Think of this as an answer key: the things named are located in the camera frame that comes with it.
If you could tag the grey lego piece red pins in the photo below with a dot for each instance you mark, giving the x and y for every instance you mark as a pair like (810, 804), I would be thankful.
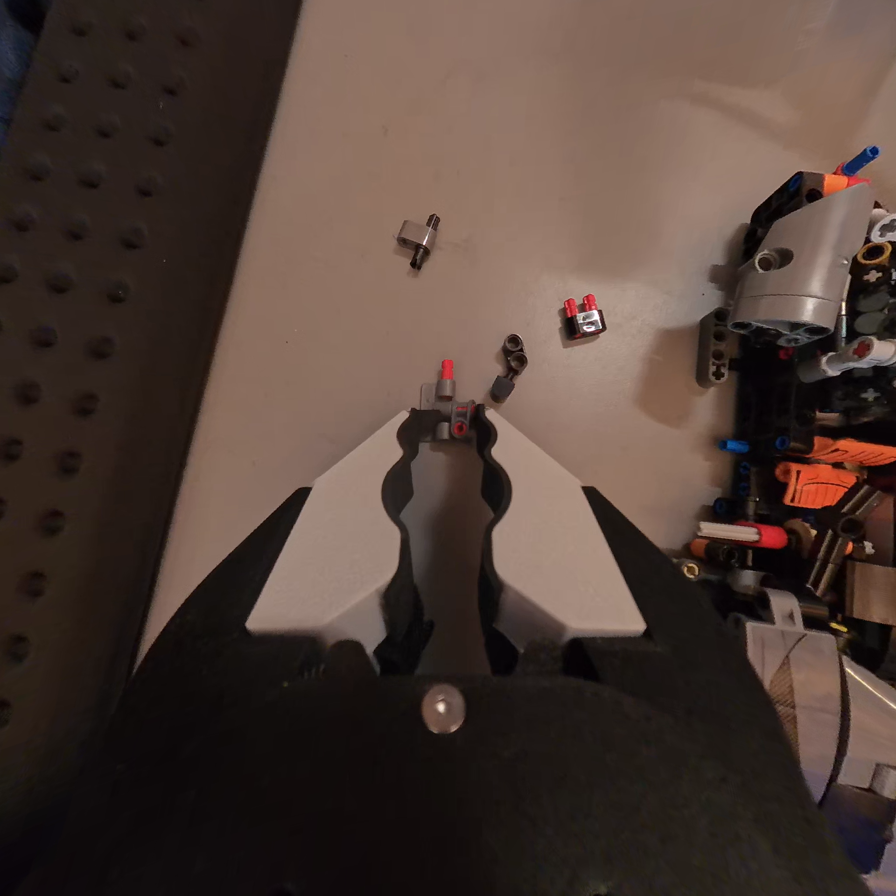
(448, 409)

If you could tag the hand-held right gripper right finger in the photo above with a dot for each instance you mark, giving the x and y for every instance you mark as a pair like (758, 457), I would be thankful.
(560, 560)

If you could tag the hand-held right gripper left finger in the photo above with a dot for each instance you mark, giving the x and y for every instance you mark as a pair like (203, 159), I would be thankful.
(329, 560)

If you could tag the partly built lego car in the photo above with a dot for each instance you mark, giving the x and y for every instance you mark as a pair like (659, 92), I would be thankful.
(798, 280)

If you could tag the black dimpled mat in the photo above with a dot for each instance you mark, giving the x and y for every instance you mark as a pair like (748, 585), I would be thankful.
(105, 315)

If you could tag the grey lego brick black pin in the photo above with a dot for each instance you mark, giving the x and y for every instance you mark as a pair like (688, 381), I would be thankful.
(413, 234)

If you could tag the black lego brick red pins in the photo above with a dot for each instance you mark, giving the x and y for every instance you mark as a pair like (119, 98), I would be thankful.
(584, 323)

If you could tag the person's dark blue clothing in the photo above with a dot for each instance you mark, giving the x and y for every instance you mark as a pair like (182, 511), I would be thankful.
(8, 42)

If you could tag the black lego connector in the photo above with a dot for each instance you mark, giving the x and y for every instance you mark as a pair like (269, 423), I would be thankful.
(514, 353)

